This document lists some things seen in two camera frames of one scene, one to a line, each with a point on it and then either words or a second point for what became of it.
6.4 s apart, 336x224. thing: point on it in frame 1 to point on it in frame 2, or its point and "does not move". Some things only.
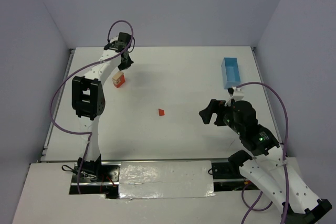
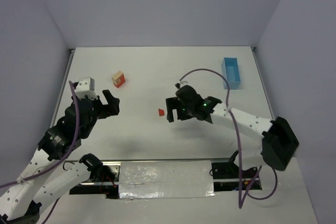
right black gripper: (219, 114) to (174, 109)
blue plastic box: (231, 72) does not move
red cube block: (122, 79) does not move
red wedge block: (161, 112) does not move
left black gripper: (124, 57) to (104, 107)
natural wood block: (117, 76) does not move
